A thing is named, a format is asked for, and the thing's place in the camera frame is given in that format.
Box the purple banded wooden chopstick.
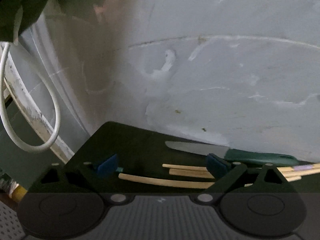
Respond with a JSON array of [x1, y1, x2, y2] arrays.
[[278, 163, 320, 172]]

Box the black tray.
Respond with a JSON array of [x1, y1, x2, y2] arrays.
[[26, 121, 320, 196]]

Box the green handled knife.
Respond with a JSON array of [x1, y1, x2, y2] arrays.
[[165, 141, 299, 167]]

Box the white cable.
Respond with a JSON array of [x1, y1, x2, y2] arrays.
[[0, 42, 61, 153]]

